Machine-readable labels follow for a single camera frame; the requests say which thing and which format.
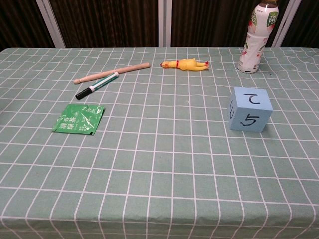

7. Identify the green checkered tablecloth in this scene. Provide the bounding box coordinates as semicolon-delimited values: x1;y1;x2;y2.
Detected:
0;46;319;239

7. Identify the yellow rubber chicken toy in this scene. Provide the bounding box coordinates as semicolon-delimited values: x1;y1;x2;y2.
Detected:
159;58;209;72

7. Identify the wooden stick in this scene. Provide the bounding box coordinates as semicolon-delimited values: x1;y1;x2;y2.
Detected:
73;62;151;85

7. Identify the green white marker pen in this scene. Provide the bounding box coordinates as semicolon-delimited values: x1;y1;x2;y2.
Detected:
75;71;120;101

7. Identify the green tea packet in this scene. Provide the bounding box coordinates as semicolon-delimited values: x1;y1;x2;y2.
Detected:
51;104;106;136

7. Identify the blue foam cube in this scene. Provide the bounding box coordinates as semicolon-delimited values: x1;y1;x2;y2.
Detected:
228;86;273;132

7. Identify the dark brown curtain panel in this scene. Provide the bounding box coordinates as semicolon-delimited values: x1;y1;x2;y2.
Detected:
49;0;160;48
0;0;55;52
170;0;291;48
281;0;319;48

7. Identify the tea drink bottle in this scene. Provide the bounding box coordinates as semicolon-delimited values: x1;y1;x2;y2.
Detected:
237;0;280;74

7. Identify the white frame post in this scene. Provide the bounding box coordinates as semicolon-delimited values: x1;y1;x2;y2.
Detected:
158;0;172;48
35;0;67;48
271;0;302;48

